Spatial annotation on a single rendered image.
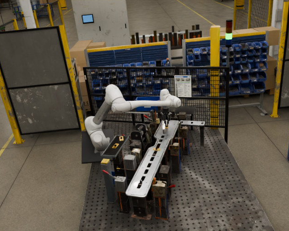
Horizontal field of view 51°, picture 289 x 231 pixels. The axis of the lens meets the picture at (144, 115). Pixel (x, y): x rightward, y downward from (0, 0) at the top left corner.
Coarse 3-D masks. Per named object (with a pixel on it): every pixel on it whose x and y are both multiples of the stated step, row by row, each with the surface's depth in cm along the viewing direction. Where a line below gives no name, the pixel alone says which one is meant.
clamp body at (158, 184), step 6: (156, 186) 251; (162, 186) 250; (156, 192) 254; (162, 192) 253; (156, 198) 258; (162, 198) 256; (156, 204) 261; (162, 204) 261; (156, 210) 263; (162, 210) 261; (156, 216) 267; (162, 216) 264
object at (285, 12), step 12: (288, 12) 481; (288, 24) 488; (288, 36) 498; (288, 48) 507; (288, 60) 515; (288, 72) 526; (276, 84) 533; (288, 84) 536; (276, 96) 542; (288, 96) 546; (276, 108) 552
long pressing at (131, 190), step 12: (156, 132) 343; (168, 132) 341; (156, 144) 320; (144, 156) 302; (156, 156) 300; (144, 168) 284; (156, 168) 283; (132, 180) 270; (144, 180) 269; (132, 192) 255; (144, 192) 254
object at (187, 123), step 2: (182, 120) 365; (184, 122) 359; (186, 122) 358; (188, 122) 358; (190, 122) 357; (194, 122) 357; (196, 122) 356; (198, 122) 356; (200, 122) 355; (204, 122) 354; (182, 124) 356; (184, 124) 355; (186, 124) 354; (188, 124) 354; (190, 124) 353; (192, 124) 353; (194, 124) 352; (196, 124) 352; (198, 124) 352; (200, 124) 351; (202, 124) 351
